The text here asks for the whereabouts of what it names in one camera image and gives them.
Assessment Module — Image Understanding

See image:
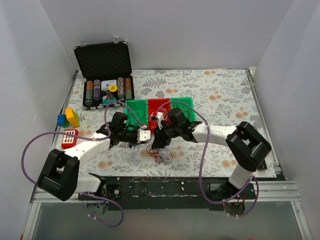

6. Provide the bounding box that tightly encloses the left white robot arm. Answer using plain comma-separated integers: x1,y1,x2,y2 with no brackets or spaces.
36,112,145,201

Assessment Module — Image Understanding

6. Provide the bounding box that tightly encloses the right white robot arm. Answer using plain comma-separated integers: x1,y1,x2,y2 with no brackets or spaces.
150,108,272,199

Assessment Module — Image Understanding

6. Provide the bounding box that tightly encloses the left green bin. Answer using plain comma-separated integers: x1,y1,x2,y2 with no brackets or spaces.
124,99,149,129

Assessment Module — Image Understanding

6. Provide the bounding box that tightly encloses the green bin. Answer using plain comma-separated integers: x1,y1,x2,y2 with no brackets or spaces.
170,97,196,122
124,99,149,129

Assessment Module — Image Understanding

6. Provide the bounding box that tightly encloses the red bin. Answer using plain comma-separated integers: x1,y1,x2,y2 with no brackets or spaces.
147,98,171,128

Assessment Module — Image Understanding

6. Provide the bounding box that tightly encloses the right green bin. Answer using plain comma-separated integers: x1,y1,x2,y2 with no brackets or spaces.
170,97,196,122

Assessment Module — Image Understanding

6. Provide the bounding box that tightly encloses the yellow toy brick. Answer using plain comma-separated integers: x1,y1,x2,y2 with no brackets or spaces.
65,107,80,128

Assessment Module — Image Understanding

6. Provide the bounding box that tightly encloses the red window toy brick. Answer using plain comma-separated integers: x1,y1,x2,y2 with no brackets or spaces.
61,129,79,149

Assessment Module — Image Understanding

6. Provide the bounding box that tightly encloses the green toy brick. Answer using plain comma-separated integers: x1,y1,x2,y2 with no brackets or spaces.
62,120,71,129

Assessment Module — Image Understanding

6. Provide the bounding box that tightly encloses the blue toy brick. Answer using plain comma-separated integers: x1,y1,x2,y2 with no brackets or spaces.
57,114,67,127

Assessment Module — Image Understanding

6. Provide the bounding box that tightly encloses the black poker chip case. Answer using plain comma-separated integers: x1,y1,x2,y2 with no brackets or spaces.
73,41,135,110

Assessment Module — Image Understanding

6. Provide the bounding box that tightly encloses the black microphone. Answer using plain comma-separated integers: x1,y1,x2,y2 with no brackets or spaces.
257,160,268,171

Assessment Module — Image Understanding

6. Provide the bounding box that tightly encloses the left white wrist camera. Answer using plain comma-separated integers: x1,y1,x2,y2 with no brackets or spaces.
137,128,152,143

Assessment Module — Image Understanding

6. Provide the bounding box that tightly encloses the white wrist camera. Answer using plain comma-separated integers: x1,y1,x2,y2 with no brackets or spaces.
137,128,152,143
150,111,164,130

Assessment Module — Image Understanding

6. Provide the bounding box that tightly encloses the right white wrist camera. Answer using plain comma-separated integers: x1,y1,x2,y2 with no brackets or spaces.
150,111,164,130

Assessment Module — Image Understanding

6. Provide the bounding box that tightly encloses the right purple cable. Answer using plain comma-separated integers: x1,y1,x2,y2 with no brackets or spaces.
156,101,259,218

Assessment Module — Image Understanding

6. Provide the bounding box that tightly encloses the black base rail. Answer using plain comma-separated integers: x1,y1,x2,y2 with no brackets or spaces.
77,176,251,212

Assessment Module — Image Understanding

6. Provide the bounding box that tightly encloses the aluminium frame rail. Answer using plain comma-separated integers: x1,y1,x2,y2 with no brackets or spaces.
257,181,301,202

